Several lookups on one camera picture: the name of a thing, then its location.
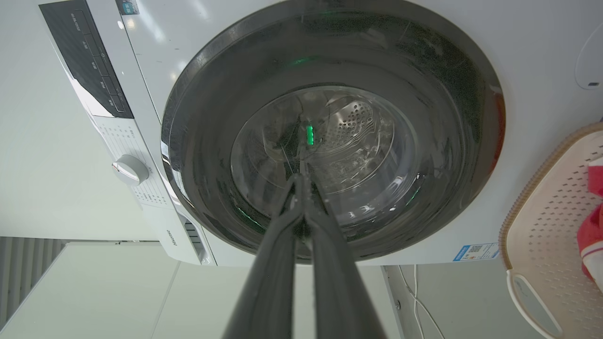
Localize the white front-load washing machine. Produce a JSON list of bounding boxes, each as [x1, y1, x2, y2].
[[39, 0, 603, 267]]

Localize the beige perforated laundry basket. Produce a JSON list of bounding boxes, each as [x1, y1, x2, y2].
[[498, 122, 603, 339]]

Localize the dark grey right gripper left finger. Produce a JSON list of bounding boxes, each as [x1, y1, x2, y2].
[[222, 173, 304, 339]]

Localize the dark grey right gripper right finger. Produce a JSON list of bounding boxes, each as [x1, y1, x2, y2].
[[301, 173, 388, 339]]

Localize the blue energy label sticker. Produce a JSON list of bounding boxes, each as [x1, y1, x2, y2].
[[453, 242, 500, 262]]

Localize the red and white garment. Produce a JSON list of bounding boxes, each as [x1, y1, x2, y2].
[[577, 157, 603, 281]]

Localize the dark round washing machine door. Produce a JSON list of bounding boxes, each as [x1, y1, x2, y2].
[[161, 0, 506, 262]]

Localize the white washing machine dial knob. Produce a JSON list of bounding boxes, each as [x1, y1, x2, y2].
[[112, 154, 149, 186]]

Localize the white power cable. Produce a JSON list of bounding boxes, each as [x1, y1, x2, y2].
[[399, 265, 446, 339]]

